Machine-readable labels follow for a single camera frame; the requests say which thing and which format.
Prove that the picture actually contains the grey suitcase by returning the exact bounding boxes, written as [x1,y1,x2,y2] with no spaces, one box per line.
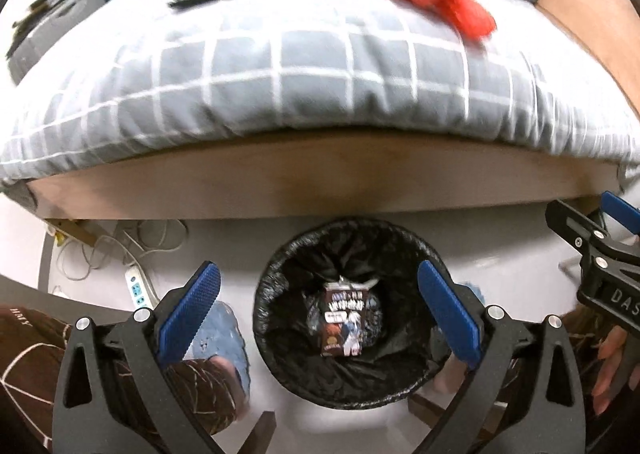
[7,0,108,85]

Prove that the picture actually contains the white power strip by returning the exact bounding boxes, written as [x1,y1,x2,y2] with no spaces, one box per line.
[124,268,157,310]

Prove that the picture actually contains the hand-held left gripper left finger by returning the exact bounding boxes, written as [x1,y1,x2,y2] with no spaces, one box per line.
[52,261,236,454]

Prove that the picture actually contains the white cables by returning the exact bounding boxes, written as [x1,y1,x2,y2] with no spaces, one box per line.
[52,219,191,285]

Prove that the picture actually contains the bed with grey checked sheet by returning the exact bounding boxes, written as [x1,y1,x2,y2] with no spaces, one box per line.
[25,0,640,245]

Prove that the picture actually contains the black bin liner bag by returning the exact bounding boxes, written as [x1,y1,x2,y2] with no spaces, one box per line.
[253,218,452,405]

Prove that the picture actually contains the dark wooden chair leg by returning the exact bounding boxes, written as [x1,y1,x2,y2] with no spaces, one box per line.
[409,394,451,430]
[245,411,277,454]

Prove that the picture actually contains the grey checked bedsheet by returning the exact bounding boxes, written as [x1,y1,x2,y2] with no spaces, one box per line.
[0,0,640,190]

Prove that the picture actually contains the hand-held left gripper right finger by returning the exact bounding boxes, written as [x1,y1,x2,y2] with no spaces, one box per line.
[415,260,587,454]

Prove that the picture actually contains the dark snack packet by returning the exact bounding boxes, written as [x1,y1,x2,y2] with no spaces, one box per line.
[317,279,386,360]

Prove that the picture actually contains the person's left leg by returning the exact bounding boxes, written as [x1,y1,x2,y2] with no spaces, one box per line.
[0,306,251,454]

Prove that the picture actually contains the person's right hand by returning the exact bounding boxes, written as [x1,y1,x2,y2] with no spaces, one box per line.
[590,324,640,415]

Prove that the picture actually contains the black trash bin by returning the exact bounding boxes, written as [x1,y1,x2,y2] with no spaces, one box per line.
[252,217,453,409]

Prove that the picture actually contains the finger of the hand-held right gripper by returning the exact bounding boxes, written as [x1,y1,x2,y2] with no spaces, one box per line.
[601,191,640,236]
[545,200,640,285]

